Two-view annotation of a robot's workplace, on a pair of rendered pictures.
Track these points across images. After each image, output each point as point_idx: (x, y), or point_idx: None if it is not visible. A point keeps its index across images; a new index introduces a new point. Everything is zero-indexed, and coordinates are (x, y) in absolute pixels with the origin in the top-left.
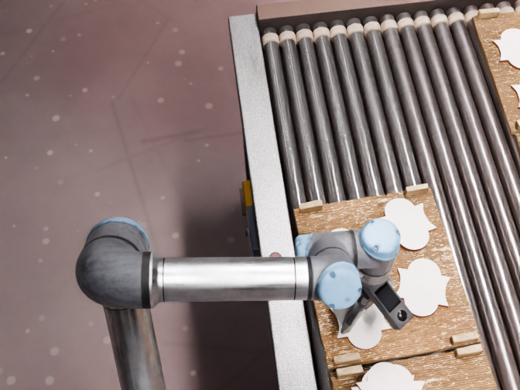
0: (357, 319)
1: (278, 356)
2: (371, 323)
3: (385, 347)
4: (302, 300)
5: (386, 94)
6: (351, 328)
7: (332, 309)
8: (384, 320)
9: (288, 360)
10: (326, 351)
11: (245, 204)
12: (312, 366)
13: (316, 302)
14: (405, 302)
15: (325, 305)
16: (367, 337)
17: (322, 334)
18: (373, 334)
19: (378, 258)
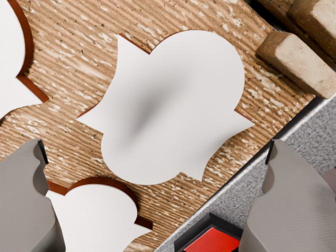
0: (279, 198)
1: (332, 164)
2: (156, 89)
3: (176, 1)
4: (210, 201)
5: None
6: (281, 153)
7: (199, 177)
8: (117, 68)
9: (332, 147)
10: (292, 116)
11: None
12: (320, 108)
13: (205, 196)
14: (20, 66)
15: (197, 184)
16: (200, 69)
17: (259, 148)
18: (179, 62)
19: None
